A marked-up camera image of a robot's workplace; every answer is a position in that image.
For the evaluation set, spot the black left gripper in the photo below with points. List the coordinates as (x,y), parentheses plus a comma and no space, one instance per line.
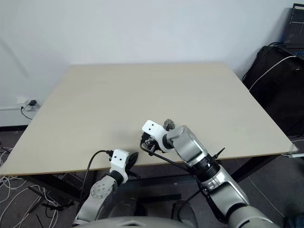
(128,166)

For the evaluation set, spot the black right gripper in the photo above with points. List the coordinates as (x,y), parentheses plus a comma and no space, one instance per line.
(148,137)

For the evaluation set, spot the silver finned motor end cover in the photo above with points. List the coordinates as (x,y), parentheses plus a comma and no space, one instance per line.
(169,124)

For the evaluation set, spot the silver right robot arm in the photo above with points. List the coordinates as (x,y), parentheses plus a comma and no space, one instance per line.
(190,145)

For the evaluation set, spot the grey robot torso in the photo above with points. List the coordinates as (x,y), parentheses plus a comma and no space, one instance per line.
(133,223)

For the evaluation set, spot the dark rounded shape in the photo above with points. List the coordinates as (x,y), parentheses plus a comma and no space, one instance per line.
(183,210)

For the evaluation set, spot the black floor rods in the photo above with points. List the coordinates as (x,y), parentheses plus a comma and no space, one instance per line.
(38,190)

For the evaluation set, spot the black power adapter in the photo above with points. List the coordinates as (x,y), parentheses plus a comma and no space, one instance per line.
(31,103)

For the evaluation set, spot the large black bag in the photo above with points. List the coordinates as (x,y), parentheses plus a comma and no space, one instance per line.
(273,90)

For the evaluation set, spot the clear table edge clamp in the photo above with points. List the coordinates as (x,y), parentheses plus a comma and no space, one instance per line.
(297,155)

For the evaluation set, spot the blue jeans leg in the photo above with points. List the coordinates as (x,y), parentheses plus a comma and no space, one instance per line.
(294,221)

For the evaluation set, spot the black laptop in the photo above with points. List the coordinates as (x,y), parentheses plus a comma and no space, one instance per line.
(294,28)

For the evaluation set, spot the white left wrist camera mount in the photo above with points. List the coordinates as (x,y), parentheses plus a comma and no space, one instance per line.
(118,158)

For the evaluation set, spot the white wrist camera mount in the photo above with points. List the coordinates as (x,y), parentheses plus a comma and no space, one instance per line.
(152,128)
(118,158)

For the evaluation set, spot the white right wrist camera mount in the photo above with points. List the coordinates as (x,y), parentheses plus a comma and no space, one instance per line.
(152,128)

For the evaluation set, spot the white wall socket strip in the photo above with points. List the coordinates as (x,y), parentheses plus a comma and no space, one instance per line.
(22,101)

